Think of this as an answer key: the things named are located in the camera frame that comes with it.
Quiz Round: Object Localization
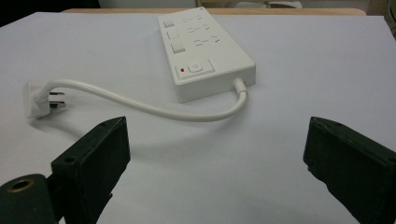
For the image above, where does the white power strip cable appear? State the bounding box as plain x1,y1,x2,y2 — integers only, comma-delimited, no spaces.
39,77,248,123

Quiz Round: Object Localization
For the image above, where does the white power strip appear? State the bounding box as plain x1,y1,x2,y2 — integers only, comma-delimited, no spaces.
156,6,257,104

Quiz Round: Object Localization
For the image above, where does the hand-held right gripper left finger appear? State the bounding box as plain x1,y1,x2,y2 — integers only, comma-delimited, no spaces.
50,116,132,224

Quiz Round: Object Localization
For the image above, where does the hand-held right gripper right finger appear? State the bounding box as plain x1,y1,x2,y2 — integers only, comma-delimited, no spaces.
303,116,396,224

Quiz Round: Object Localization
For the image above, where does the white power plug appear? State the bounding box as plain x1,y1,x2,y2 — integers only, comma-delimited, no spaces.
22,81,67,119

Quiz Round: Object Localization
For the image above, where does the white table cover sheet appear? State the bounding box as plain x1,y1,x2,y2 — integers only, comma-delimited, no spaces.
0,11,396,224

